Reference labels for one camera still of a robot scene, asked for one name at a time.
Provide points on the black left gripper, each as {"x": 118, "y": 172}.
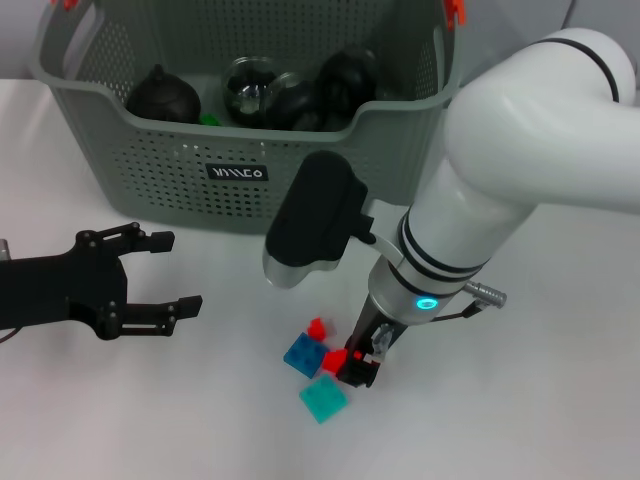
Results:
{"x": 60, "y": 290}

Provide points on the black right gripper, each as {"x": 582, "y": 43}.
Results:
{"x": 367, "y": 330}

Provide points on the red sloped toy brick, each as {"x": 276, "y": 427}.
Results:
{"x": 334, "y": 361}

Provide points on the cyan toy brick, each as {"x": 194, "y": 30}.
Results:
{"x": 324, "y": 400}

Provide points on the blue toy brick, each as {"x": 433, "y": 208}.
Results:
{"x": 306, "y": 353}

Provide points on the green toy brick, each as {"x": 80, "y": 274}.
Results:
{"x": 210, "y": 120}

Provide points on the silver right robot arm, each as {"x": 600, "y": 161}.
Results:
{"x": 500, "y": 150}

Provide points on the grey-green perforated storage bin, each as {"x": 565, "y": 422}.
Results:
{"x": 200, "y": 150}

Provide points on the orange bin rim piece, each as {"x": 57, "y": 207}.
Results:
{"x": 456, "y": 12}

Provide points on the small red toy brick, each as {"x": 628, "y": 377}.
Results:
{"x": 316, "y": 327}

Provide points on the black round teapot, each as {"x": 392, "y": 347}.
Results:
{"x": 165, "y": 102}

